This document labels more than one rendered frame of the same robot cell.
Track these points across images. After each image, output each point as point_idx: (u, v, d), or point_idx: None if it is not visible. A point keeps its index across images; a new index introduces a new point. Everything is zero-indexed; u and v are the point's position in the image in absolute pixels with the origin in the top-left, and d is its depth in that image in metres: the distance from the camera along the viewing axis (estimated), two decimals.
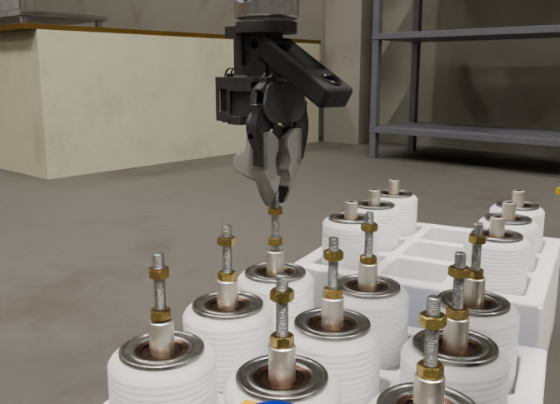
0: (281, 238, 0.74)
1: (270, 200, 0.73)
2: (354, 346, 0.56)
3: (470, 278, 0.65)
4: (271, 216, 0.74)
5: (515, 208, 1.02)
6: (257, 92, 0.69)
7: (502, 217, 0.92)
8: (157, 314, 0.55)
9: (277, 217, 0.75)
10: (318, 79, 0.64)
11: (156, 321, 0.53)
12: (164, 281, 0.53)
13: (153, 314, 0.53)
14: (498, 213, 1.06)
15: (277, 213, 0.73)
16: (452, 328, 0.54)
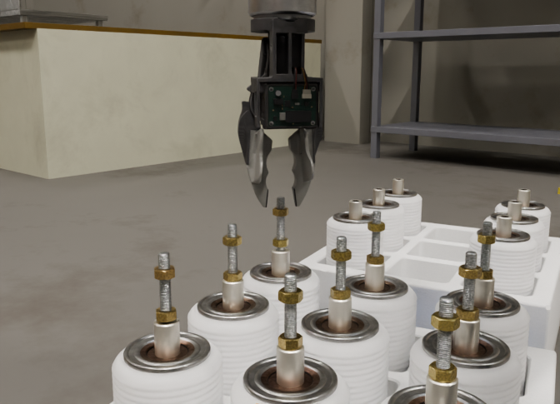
0: (273, 239, 0.74)
1: (294, 200, 0.73)
2: (362, 347, 0.55)
3: (479, 278, 0.64)
4: (283, 216, 0.74)
5: (521, 207, 1.01)
6: None
7: (509, 216, 0.91)
8: (162, 315, 0.54)
9: (281, 220, 0.73)
10: None
11: (162, 321, 0.52)
12: (170, 281, 0.52)
13: (159, 315, 0.52)
14: (504, 212, 1.05)
15: (273, 212, 0.74)
16: (462, 329, 0.53)
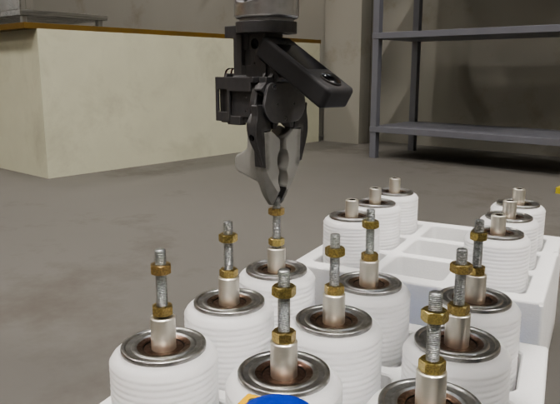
0: (280, 236, 0.76)
1: (273, 199, 0.74)
2: (356, 342, 0.56)
3: (472, 275, 0.65)
4: (276, 217, 0.74)
5: (516, 206, 1.02)
6: (257, 92, 0.69)
7: (503, 215, 0.92)
8: (158, 310, 0.55)
9: (272, 218, 0.75)
10: (318, 79, 0.64)
11: (157, 316, 0.53)
12: (167, 277, 0.53)
13: (156, 310, 0.53)
14: (499, 211, 1.06)
15: (282, 211, 0.75)
16: (453, 324, 0.54)
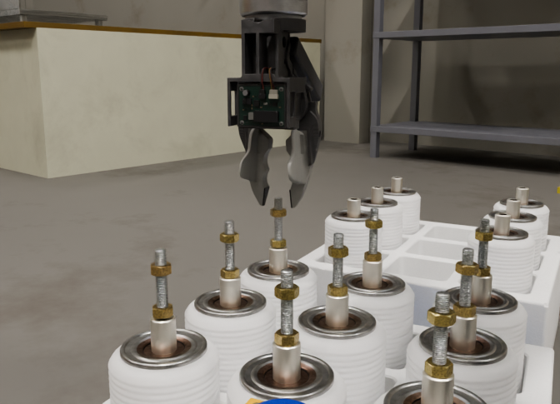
0: (279, 241, 0.73)
1: (291, 202, 0.72)
2: (360, 344, 0.55)
3: (477, 276, 0.64)
4: (275, 217, 0.74)
5: (519, 206, 1.01)
6: (307, 92, 0.70)
7: (507, 215, 0.91)
8: (158, 311, 0.54)
9: (282, 220, 0.73)
10: (317, 77, 0.77)
11: (157, 318, 0.52)
12: (167, 278, 0.52)
13: (156, 311, 0.52)
14: (502, 211, 1.05)
15: (275, 215, 0.72)
16: (459, 326, 0.53)
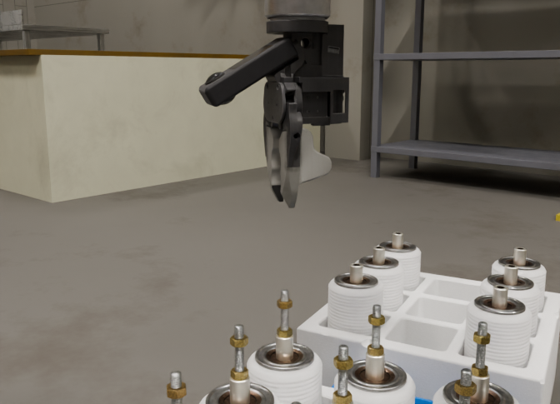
0: (286, 331, 0.76)
1: (280, 197, 0.75)
2: None
3: (475, 376, 0.67)
4: None
5: (517, 272, 1.04)
6: None
7: (505, 288, 0.94)
8: None
9: (288, 310, 0.77)
10: None
11: None
12: (182, 399, 0.55)
13: None
14: (501, 274, 1.08)
15: (282, 307, 0.76)
16: None
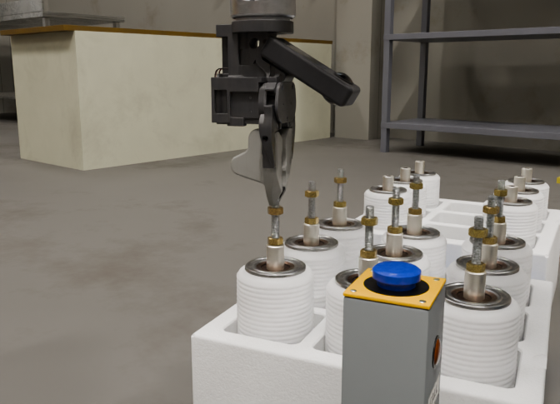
0: (342, 202, 0.95)
1: (273, 199, 0.73)
2: None
3: (495, 222, 0.86)
4: (337, 184, 0.96)
5: (524, 181, 1.22)
6: (267, 92, 0.68)
7: (515, 186, 1.12)
8: (272, 245, 0.74)
9: (342, 186, 0.95)
10: (338, 78, 0.66)
11: (282, 242, 0.75)
12: (273, 216, 0.75)
13: (282, 238, 0.75)
14: None
15: (338, 182, 0.94)
16: (485, 251, 0.75)
